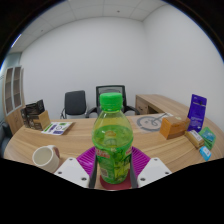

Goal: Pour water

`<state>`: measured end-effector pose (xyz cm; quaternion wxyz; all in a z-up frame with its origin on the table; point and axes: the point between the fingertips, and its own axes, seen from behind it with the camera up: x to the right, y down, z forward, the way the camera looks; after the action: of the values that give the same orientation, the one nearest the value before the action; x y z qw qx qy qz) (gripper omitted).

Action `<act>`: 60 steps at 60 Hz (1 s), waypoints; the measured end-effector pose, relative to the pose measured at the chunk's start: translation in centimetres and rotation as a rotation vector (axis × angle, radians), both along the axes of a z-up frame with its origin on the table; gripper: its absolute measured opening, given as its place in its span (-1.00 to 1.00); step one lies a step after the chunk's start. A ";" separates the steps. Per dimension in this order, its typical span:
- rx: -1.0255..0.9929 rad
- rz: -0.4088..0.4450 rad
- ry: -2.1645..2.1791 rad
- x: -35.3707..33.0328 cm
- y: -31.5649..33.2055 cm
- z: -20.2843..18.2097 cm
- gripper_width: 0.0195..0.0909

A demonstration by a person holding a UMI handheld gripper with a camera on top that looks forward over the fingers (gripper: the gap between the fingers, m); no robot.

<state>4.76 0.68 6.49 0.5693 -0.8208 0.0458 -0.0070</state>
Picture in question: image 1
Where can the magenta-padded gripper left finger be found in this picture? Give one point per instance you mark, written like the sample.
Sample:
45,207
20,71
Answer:
71,170

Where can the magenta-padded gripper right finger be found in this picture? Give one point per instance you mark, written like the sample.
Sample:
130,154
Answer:
153,170

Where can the green drink bottle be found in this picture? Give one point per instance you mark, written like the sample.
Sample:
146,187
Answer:
112,146

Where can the white and pink cup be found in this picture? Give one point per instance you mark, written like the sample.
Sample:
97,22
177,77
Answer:
45,160

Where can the white printed leaflet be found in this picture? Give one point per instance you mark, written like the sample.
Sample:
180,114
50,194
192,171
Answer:
57,128

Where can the sheet with round print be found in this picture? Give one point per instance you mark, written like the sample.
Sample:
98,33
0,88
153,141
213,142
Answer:
148,123

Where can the orange cardboard box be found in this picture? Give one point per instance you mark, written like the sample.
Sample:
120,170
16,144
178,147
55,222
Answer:
174,127

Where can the small yellow box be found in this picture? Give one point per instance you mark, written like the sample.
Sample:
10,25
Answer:
194,138

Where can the small blue box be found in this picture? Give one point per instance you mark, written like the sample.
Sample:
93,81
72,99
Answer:
205,153

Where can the tan cardboard box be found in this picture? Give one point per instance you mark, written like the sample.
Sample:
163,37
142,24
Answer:
42,120

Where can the green flat box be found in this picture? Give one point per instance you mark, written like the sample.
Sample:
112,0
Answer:
208,136

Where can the grey mesh office chair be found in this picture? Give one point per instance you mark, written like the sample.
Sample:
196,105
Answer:
128,108

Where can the black office chair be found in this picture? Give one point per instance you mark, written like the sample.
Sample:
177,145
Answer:
75,103

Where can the wooden side desk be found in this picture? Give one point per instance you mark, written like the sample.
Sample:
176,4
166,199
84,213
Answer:
156,101

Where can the tall dark brown carton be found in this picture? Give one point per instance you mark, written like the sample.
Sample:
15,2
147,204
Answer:
24,118

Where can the wide dark brown carton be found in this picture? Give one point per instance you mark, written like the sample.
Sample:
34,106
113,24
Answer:
35,107

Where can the purple upright box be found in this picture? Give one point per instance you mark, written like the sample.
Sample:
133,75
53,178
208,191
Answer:
197,111

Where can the black leather sofa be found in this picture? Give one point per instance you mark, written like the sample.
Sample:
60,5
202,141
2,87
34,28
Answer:
4,140

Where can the wooden glass-door cabinet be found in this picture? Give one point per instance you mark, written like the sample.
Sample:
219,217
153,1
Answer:
13,110

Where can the rectangular ceiling light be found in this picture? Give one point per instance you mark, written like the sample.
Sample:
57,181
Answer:
16,40

